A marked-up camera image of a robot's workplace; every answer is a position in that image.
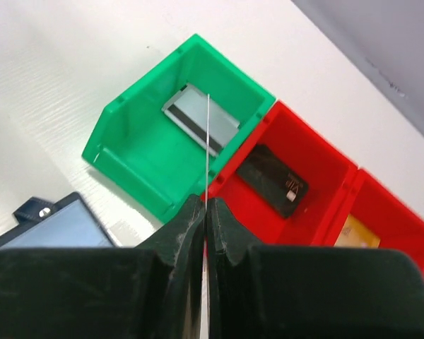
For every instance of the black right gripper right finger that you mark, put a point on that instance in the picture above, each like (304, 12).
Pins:
(258, 290)

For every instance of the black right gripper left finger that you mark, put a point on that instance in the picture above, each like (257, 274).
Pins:
(152, 290)

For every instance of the blue leather card holder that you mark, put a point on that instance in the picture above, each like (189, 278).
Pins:
(67, 223)

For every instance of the grey striped card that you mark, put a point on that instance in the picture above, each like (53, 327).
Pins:
(187, 109)

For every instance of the black credit card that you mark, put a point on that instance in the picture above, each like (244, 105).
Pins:
(281, 187)

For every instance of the gold credit card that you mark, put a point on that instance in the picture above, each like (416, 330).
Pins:
(355, 234)

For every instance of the right red plastic bin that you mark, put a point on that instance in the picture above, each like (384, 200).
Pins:
(370, 203)

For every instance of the red plastic bin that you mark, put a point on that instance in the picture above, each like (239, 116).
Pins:
(370, 203)
(327, 172)

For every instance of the green plastic bin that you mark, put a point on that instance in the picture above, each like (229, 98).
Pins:
(146, 154)

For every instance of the middle red plastic bin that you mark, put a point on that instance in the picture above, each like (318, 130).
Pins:
(327, 172)

